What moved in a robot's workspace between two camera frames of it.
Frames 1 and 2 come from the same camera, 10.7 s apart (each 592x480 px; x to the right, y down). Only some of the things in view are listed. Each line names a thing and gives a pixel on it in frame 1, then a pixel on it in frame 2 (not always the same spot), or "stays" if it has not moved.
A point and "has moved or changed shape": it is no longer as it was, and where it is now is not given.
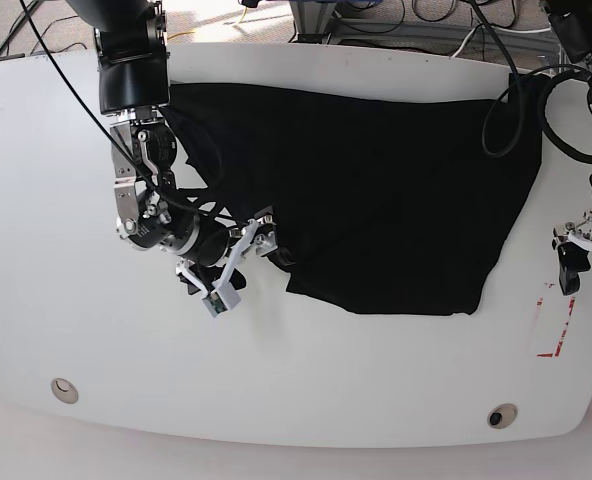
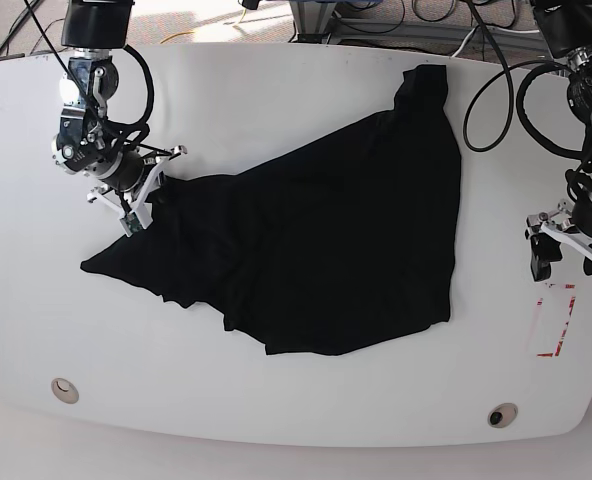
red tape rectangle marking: (563, 331) stays
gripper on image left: (221, 248) → (141, 206)
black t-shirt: (385, 205) has moved or changed shape
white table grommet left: (65, 391) stays
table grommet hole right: (502, 415) stays
